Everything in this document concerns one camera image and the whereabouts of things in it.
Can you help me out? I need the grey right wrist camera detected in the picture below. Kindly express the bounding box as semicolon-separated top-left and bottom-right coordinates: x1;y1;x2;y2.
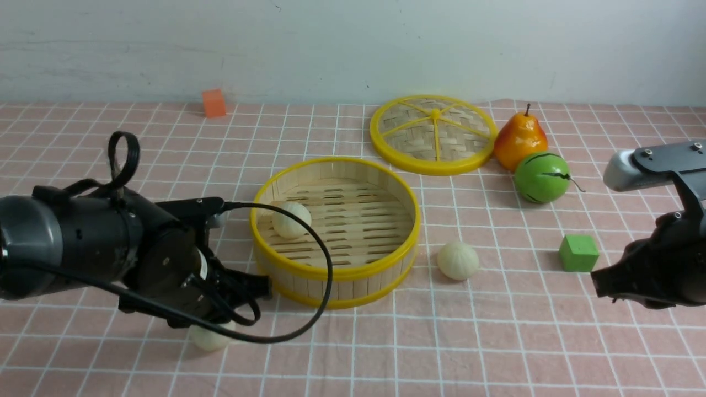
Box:
603;140;705;219

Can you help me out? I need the orange toy pear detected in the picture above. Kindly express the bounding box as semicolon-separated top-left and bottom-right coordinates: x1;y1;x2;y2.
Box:
493;103;549;173

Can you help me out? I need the yellow-rimmed bamboo steamer tray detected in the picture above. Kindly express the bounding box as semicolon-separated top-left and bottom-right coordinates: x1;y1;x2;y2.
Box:
250;157;422;309

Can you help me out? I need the orange cube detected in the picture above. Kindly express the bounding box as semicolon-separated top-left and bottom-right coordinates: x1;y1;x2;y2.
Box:
201;89;227;119

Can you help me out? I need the pink checkered tablecloth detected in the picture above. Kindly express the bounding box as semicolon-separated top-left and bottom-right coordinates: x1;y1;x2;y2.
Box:
1;101;704;396

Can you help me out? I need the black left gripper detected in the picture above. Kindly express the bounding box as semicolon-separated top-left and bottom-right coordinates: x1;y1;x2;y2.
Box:
122;197;273;325

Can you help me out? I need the green toy watermelon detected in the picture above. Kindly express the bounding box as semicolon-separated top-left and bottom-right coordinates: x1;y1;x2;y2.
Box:
514;151;585;205

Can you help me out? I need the black cable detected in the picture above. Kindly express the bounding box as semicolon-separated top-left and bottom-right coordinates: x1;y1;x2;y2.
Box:
33;131;334;345

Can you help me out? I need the yellow-rimmed bamboo steamer lid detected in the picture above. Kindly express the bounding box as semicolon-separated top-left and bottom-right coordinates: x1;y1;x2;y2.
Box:
368;95;498;176

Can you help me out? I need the white steamed bun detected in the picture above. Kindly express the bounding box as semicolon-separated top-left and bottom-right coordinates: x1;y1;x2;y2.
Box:
189;326;232;352
436;241;480;281
272;201;312;239

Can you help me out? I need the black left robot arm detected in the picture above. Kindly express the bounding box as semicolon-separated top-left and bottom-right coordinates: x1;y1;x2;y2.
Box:
2;186;272;328

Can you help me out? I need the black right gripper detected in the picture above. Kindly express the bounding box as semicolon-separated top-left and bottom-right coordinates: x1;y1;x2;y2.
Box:
591;211;705;309

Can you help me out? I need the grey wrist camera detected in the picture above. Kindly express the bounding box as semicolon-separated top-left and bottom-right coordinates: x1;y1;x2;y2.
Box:
205;213;227;229
603;140;705;219

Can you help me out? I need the green cube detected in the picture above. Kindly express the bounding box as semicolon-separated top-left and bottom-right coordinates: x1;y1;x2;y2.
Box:
558;234;600;273

